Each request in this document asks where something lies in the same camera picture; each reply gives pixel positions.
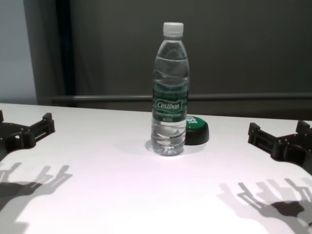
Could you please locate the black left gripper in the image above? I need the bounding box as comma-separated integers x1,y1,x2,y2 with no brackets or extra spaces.
0,109,56,162

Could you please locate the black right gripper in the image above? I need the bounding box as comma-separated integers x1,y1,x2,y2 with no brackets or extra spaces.
247,120,312,176

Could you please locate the clear water bottle green label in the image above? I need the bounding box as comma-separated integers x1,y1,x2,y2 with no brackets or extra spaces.
150,21,191,157

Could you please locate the green push button black base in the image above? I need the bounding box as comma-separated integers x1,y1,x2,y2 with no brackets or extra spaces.
185,115,210,146

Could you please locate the thin grey horizontal rail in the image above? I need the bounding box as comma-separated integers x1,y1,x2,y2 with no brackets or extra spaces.
51,94,312,104

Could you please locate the dark vertical frame post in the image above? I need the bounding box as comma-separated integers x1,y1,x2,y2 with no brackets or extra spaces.
56,0,73,107

